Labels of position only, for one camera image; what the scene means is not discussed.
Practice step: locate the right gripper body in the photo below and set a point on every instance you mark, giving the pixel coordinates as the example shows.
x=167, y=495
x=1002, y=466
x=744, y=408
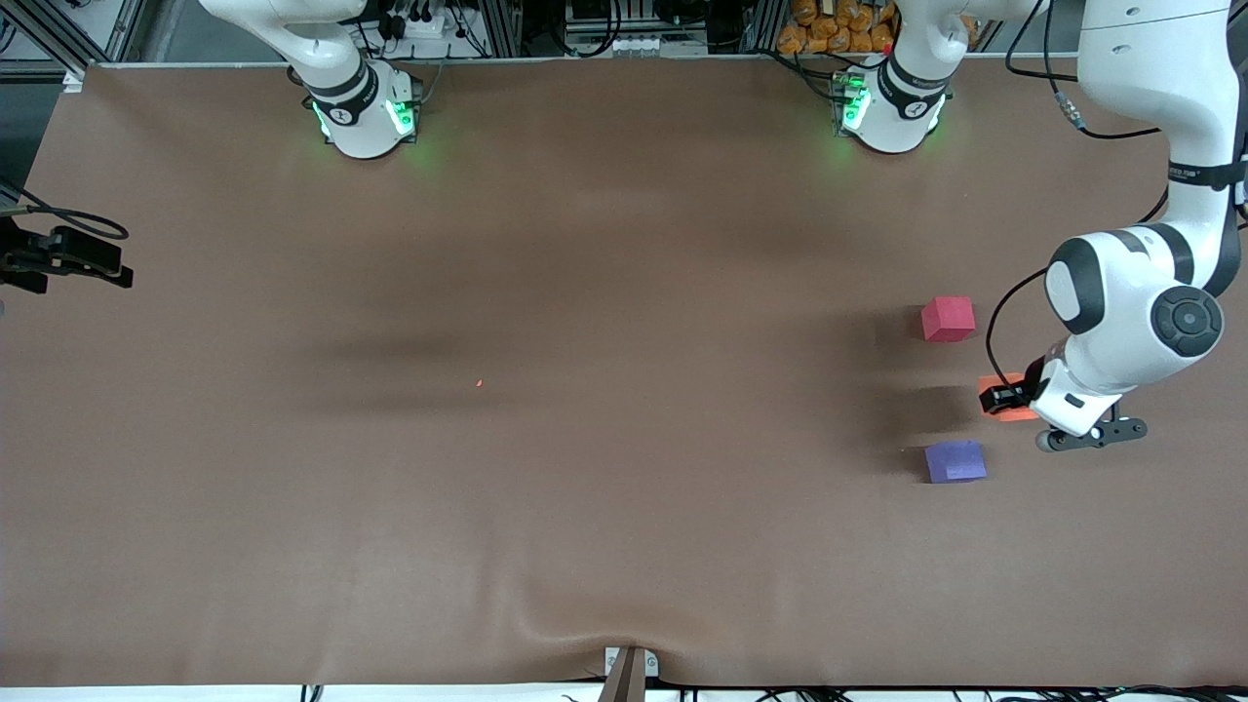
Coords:
x=37, y=257

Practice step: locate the orange foam block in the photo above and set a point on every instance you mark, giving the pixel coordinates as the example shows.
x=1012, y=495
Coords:
x=996, y=380

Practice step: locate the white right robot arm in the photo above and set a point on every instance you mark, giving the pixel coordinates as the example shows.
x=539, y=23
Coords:
x=356, y=117

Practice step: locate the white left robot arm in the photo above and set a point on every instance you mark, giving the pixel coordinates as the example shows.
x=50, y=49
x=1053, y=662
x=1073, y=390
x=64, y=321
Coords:
x=1141, y=312

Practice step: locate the purple foam block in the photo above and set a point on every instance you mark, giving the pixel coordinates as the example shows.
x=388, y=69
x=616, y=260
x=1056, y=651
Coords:
x=955, y=461

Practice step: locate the red foam block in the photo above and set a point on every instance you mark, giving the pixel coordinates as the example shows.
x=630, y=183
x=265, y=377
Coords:
x=948, y=318

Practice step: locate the brown table cover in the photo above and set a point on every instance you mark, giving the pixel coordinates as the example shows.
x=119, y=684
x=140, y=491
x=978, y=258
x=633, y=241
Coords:
x=624, y=507

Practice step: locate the bag of orange fruit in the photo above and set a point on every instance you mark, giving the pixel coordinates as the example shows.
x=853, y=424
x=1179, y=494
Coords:
x=838, y=27

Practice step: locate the white power strip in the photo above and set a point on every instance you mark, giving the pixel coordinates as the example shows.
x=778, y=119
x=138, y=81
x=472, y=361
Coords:
x=429, y=25

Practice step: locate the white terminal block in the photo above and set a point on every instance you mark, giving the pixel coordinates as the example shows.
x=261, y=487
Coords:
x=648, y=45

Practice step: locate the aluminium frame profile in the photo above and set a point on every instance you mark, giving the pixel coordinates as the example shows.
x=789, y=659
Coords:
x=68, y=39

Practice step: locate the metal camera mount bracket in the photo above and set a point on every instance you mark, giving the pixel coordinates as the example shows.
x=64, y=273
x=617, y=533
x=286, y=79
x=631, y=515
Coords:
x=629, y=675

